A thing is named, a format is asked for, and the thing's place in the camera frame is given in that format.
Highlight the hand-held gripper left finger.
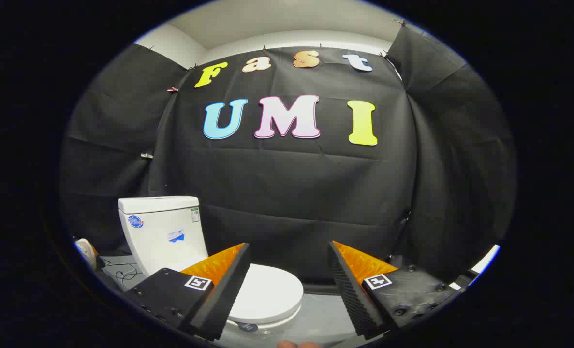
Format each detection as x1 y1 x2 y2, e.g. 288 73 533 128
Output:
124 243 251 342

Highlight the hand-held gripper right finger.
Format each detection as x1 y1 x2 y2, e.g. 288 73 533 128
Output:
329 241 461 340

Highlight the white toilet tank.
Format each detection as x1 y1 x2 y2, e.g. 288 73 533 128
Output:
118 196 209 277

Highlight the black backdrop cloth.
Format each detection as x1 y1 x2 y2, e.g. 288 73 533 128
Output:
59 22 517 286

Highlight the white sneaker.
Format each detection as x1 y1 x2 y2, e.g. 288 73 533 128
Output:
74 238 99 270

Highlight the thin black floor cable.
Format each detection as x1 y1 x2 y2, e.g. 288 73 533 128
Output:
114 260 143 287

